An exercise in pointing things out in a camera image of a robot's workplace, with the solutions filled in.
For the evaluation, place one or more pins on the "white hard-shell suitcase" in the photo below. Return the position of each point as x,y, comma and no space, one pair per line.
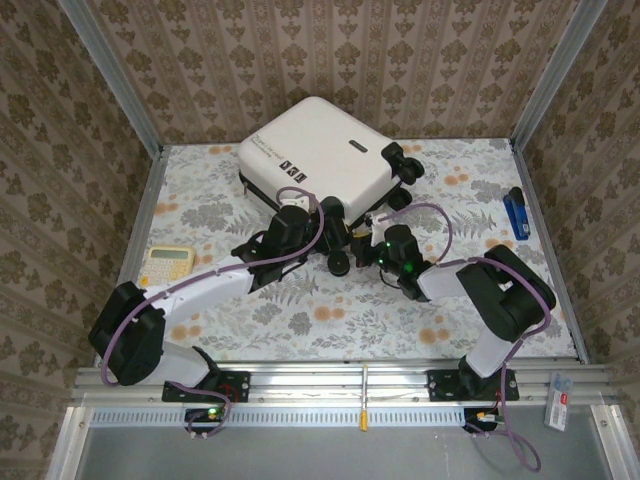
320,150

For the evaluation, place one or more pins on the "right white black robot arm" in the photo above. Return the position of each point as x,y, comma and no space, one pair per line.
505,300

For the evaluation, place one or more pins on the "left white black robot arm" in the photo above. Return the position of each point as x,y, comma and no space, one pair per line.
200,290

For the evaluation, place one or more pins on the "floral table cover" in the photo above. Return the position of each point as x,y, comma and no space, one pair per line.
350,310

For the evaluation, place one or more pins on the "yellow calculator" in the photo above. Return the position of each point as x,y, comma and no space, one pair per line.
167,265

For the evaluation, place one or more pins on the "blue stapler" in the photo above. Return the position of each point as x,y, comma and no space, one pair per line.
517,215

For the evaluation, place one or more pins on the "small controller board orange plug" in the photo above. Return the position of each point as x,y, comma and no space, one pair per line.
482,417

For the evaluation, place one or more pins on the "small green-lit controller board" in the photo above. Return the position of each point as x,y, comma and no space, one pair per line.
210,414

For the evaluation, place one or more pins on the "grey metal lower shelf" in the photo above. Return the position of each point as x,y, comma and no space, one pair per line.
300,455

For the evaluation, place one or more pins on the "white packet red label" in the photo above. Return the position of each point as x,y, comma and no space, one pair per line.
557,410

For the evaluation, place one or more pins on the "long aluminium mounting rail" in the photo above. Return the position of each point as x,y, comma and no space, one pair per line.
310,385

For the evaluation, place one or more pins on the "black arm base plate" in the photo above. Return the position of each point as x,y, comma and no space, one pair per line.
440,385
235,385

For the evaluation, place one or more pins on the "aluminium table side rail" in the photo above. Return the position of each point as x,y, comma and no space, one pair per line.
142,215
541,225

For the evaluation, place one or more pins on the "aluminium frame post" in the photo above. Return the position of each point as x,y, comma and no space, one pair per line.
110,75
555,75

